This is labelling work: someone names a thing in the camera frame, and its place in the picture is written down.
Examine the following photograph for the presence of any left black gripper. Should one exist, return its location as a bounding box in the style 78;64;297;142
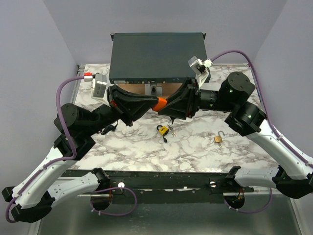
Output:
88;86;163;136

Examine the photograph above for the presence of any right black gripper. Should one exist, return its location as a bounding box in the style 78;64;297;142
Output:
155;77;232;119

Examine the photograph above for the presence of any orange padlock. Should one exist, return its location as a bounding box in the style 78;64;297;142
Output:
152;97;167;112

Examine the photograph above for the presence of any yellow padlock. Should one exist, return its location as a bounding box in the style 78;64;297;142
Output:
156;125;169;136

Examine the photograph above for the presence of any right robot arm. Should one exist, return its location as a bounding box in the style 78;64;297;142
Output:
153;72;313;199

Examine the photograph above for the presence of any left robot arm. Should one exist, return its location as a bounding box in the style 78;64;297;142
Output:
2;85;159;223

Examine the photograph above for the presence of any wooden board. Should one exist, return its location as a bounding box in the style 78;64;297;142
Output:
118;83;182;96

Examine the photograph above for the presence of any brass padlock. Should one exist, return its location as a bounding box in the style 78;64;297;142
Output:
214;131;224;144

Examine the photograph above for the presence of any grey metal lock mount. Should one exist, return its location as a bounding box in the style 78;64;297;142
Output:
145;83;163;96

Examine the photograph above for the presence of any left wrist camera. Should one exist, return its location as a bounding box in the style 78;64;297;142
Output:
91;73;107;103

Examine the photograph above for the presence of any dark green network switch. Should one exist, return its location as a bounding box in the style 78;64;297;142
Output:
109;32;207;84

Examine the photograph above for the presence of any black metal base rail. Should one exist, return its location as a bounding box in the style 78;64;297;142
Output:
106;170;254;204

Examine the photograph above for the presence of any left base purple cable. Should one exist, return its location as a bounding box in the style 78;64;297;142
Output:
90;187;138;217

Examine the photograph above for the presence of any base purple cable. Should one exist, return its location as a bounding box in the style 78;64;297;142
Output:
224;188;274;214
90;187;138;217

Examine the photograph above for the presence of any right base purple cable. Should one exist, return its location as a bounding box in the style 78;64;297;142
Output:
224;188;274;214

